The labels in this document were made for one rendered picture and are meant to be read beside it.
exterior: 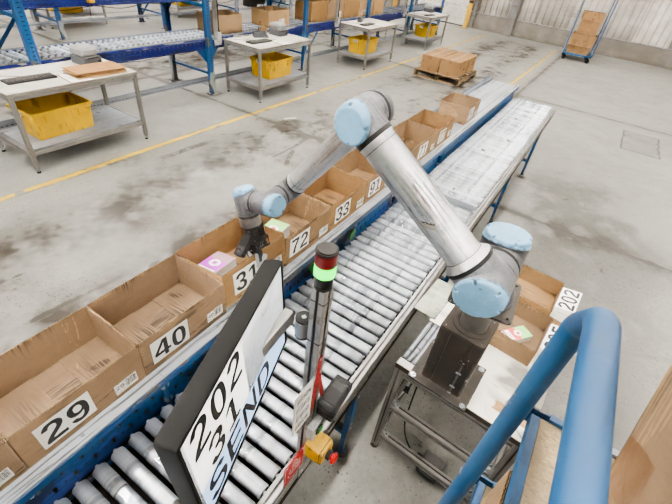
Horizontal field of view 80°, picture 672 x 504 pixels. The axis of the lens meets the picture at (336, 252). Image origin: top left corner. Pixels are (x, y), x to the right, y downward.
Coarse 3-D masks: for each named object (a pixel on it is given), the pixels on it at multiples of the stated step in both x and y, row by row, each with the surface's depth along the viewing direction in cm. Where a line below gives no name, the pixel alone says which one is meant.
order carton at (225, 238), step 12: (216, 228) 187; (228, 228) 194; (240, 228) 201; (264, 228) 191; (204, 240) 183; (216, 240) 190; (228, 240) 196; (276, 240) 181; (180, 252) 173; (192, 252) 179; (204, 252) 185; (228, 252) 199; (264, 252) 176; (276, 252) 184; (240, 264) 165; (216, 276) 160; (228, 276) 161; (228, 288) 164; (228, 300) 166
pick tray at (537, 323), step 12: (516, 312) 204; (528, 312) 199; (540, 312) 195; (516, 324) 199; (528, 324) 200; (540, 324) 198; (504, 336) 181; (540, 336) 195; (504, 348) 184; (516, 348) 180; (528, 348) 176; (528, 360) 178
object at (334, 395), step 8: (336, 376) 127; (336, 384) 124; (344, 384) 124; (328, 392) 122; (336, 392) 122; (344, 392) 123; (320, 400) 120; (328, 400) 120; (336, 400) 120; (344, 400) 124; (320, 408) 121; (328, 408) 119; (336, 408) 120; (328, 416) 126
